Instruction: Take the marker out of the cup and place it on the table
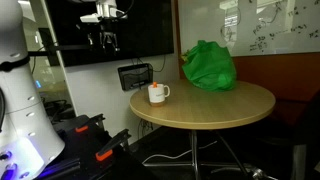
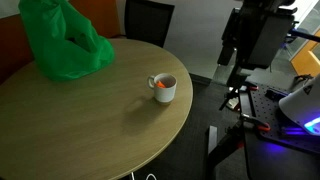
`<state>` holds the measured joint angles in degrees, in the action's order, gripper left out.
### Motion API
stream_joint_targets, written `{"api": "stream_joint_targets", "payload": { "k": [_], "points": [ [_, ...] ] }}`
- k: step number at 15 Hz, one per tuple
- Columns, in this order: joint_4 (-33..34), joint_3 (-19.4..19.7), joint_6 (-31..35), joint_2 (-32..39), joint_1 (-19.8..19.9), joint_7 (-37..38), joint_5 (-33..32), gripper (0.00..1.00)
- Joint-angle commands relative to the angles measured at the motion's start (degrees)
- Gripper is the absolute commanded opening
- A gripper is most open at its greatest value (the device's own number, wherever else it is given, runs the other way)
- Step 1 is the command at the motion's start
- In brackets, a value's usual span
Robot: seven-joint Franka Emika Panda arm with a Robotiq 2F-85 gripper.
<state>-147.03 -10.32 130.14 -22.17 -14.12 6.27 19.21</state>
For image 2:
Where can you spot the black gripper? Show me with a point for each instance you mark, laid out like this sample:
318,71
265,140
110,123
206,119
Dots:
266,36

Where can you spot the orange marker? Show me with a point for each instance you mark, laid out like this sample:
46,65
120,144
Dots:
161,84

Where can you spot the black clamp with orange tip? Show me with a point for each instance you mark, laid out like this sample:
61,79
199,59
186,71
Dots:
263,126
253,88

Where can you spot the small black device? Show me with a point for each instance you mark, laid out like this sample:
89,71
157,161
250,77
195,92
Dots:
276,94

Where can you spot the white ceramic mug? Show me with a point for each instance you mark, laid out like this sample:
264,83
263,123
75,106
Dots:
165,91

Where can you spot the black office chair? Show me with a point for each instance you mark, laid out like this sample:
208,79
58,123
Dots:
146,20

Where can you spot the green plastic bag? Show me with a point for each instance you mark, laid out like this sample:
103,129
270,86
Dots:
63,46

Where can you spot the black robot stand frame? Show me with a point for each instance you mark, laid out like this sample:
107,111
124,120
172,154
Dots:
220,146

